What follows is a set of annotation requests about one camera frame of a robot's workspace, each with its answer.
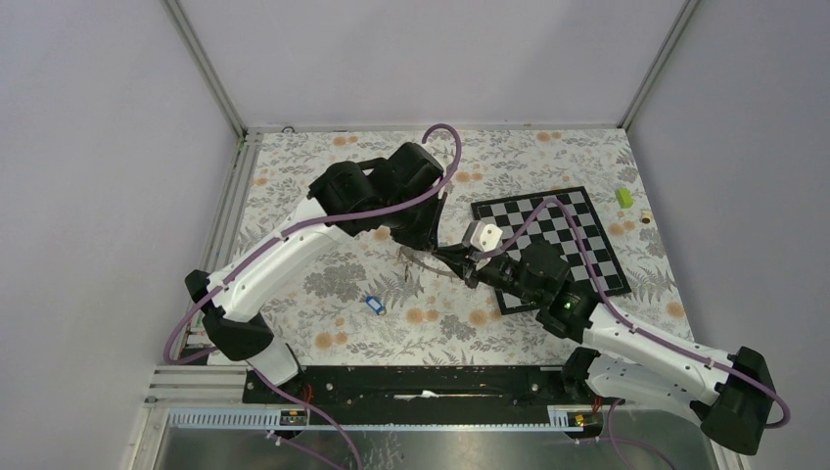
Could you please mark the small green block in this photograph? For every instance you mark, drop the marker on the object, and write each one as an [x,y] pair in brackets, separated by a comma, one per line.
[624,198]

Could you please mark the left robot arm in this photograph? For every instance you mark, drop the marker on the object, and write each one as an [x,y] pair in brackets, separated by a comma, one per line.
[347,199]

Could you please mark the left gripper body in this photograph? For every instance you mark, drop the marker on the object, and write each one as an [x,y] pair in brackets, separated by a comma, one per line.
[415,226]

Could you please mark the floral table mat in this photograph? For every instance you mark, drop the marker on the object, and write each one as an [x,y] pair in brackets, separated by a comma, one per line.
[433,319]

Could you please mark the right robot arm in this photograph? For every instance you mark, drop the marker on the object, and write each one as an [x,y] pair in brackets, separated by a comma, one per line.
[728,395]

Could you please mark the blue key tag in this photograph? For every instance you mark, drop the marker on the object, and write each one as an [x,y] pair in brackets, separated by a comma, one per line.
[376,305]

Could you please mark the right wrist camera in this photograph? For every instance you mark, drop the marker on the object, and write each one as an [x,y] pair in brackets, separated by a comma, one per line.
[481,236]

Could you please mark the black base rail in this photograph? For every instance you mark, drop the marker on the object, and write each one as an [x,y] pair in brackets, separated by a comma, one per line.
[478,396]

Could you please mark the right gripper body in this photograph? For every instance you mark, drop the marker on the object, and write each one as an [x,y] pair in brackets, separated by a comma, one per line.
[501,273]

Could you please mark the black white chessboard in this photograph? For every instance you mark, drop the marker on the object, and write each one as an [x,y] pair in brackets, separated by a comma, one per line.
[510,213]

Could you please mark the large silver keyring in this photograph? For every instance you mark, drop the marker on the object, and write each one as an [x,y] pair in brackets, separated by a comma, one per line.
[419,259]

